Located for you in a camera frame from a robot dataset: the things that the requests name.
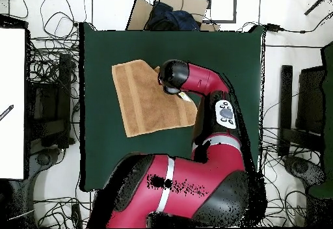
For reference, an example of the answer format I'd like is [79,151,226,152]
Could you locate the tan terry towel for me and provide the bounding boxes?
[111,59,198,138]

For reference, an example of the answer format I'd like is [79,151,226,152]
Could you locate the dark green table cloth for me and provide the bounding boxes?
[79,22,265,192]

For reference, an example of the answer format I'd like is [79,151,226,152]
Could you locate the dark blue clothing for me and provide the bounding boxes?
[144,1,201,31]

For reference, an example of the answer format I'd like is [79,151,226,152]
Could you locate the brown cardboard box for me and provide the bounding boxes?
[126,0,220,32]

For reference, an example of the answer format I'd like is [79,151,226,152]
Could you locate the black power strip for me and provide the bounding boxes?
[71,203,83,228]

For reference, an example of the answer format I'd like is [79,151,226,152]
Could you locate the white desk top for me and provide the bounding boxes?
[0,27,27,180]

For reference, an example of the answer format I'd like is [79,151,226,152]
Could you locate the black pen with white print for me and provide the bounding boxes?
[0,104,14,122]

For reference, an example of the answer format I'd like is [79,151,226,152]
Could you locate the black rod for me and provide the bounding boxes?
[303,0,333,16]

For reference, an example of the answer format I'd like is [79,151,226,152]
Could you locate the grey rectangular frame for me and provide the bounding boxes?
[199,0,237,23]

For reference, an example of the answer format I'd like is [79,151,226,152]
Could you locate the tangled black cables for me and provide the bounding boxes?
[33,189,97,228]
[19,0,88,100]
[259,93,323,227]

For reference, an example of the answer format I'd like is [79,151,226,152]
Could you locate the black cable with adapter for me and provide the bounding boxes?
[237,11,333,34]

